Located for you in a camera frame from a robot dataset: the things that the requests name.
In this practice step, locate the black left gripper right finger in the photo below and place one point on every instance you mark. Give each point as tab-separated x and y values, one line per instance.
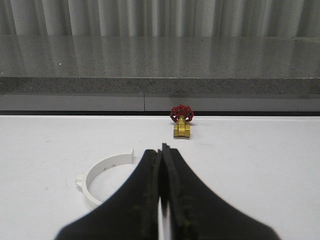
196	212

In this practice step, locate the brass valve red handwheel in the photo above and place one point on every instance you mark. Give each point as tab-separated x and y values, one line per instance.
181	115

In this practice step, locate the grey stone counter ledge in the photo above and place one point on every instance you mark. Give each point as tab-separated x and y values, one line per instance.
153	74

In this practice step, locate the white half pipe clamp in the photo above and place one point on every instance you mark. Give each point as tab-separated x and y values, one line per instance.
84	180

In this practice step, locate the white pleated curtain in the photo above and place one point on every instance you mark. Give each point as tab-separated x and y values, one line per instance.
159	18

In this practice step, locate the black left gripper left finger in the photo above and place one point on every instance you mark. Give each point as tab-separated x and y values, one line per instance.
131	213

